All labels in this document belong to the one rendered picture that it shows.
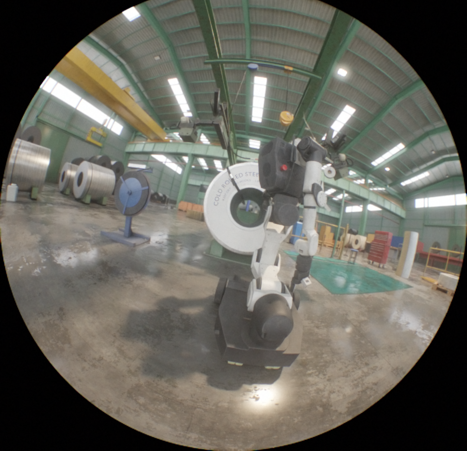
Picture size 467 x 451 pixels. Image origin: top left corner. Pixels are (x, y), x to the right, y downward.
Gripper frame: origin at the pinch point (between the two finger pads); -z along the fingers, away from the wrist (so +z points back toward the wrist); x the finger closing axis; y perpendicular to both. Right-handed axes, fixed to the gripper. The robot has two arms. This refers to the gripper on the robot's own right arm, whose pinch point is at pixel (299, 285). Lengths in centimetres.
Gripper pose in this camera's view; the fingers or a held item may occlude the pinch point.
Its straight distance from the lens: 90.2
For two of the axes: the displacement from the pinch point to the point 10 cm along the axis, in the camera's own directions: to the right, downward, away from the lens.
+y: -3.3, -1.0, 9.4
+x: 9.4, 0.0, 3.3
